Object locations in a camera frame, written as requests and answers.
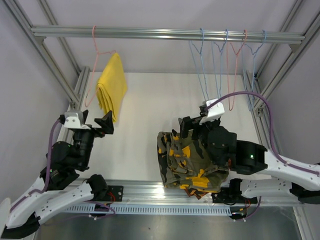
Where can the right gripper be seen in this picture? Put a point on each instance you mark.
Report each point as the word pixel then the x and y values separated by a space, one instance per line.
pixel 196 126

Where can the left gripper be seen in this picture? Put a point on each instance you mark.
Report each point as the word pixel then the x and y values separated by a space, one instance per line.
pixel 106 123

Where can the blue hanger with camo trousers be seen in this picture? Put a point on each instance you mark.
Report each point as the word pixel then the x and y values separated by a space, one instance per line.
pixel 197 58

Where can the grey yellow camouflage trousers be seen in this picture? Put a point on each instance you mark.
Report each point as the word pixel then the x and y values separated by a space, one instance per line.
pixel 185 164

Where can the pink wire hanger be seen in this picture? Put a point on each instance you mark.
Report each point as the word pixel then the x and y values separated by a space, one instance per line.
pixel 88 100

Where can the orange brown camouflage trousers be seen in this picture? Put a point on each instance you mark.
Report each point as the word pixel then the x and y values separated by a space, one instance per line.
pixel 193 192

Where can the blue hanger with orange trousers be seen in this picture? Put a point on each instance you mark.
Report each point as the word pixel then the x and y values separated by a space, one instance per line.
pixel 218 80

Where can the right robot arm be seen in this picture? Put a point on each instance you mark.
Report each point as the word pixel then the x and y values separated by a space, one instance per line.
pixel 289 178

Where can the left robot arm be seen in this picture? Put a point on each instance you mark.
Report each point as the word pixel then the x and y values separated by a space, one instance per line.
pixel 71 141

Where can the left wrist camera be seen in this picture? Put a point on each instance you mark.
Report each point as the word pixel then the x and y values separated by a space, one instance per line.
pixel 73 119

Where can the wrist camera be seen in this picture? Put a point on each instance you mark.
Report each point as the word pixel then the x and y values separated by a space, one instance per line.
pixel 73 119
pixel 211 114

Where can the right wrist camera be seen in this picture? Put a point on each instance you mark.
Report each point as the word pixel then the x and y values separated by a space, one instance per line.
pixel 211 114

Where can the left aluminium frame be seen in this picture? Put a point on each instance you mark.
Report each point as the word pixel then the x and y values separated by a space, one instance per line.
pixel 75 95

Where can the aluminium frame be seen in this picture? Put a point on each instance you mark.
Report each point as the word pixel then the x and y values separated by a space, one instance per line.
pixel 289 78
pixel 75 95

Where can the right aluminium frame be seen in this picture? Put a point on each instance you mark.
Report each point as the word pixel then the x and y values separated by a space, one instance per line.
pixel 289 78

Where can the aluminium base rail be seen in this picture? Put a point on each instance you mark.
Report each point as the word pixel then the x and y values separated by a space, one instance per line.
pixel 153 193

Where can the white slotted cable duct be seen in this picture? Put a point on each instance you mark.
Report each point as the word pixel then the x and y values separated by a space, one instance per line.
pixel 140 209

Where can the aluminium hanging rail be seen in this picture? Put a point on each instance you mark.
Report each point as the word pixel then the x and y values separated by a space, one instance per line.
pixel 262 36

